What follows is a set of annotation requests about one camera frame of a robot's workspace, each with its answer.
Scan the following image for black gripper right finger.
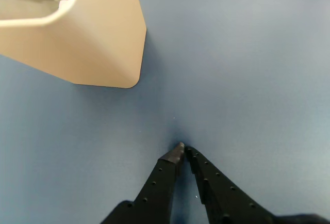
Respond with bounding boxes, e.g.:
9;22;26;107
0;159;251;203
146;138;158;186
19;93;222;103
185;146;277;224

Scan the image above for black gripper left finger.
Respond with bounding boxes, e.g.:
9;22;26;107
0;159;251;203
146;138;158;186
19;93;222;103
100;141;186;224

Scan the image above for beige square box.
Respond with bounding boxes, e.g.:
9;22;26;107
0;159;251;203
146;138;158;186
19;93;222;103
0;0;148;89

